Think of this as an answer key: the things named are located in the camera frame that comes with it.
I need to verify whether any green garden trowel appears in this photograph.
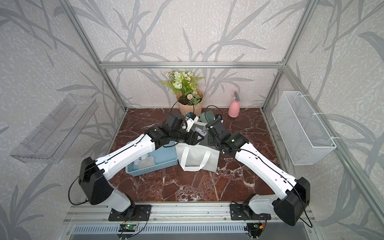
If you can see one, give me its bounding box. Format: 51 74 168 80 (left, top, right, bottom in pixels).
199 111 215 123

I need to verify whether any white insulated delivery bag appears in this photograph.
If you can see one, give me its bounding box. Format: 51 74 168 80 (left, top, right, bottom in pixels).
176 122 220 172

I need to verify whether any clear gel ice pack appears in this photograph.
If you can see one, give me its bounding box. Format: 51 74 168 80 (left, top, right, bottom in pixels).
138 156 156 170

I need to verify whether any right controller circuit board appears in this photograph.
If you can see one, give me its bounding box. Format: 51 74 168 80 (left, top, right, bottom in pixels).
245 223 265 232

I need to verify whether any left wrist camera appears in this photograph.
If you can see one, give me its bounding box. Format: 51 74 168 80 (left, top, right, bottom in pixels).
185 112 199 132

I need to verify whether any left controller circuit board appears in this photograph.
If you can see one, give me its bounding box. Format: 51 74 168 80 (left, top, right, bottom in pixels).
118 223 138 233

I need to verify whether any white blue ice pack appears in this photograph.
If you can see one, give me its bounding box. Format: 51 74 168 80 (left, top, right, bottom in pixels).
193 126 208 138

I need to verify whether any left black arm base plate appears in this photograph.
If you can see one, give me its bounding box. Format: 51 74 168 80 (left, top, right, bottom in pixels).
108 204 152 222

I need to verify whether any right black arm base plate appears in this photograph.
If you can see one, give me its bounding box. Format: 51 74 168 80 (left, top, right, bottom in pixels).
230 202 272 221

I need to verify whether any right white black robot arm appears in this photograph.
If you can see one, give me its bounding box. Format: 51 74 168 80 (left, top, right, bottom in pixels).
206 120 311 226

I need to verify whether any light blue plastic basket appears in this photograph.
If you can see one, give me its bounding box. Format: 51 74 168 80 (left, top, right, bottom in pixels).
125 141 179 177

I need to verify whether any potted white flower plant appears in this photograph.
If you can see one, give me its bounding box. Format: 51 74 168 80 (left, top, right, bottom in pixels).
160 71 204 117

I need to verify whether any pink spray bottle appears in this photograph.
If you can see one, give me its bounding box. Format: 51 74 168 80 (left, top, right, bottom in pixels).
228 91 240 118

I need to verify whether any aluminium front rail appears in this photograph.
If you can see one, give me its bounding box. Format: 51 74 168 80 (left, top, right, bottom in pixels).
62 201 316 225

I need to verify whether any white wire mesh basket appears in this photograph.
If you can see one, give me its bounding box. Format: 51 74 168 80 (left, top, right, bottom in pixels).
272 91 337 166

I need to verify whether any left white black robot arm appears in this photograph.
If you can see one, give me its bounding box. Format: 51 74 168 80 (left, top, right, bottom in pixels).
79 113 204 213

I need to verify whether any clear plastic wall shelf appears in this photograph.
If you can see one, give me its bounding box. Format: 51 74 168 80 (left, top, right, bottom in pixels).
10 94 99 164

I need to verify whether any controller circuit board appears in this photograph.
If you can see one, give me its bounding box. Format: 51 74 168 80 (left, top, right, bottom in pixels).
245 223 265 232
118 223 138 233

